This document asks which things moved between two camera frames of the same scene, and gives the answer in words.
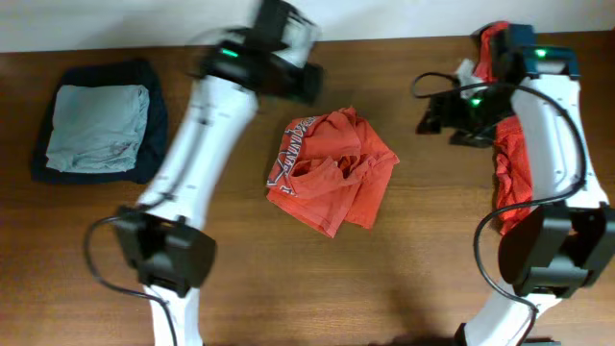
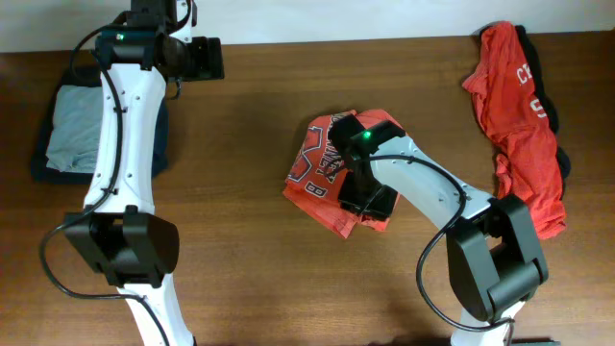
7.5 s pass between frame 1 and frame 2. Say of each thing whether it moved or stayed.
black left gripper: moved
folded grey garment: stayed
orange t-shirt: moved
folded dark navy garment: stayed
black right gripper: moved
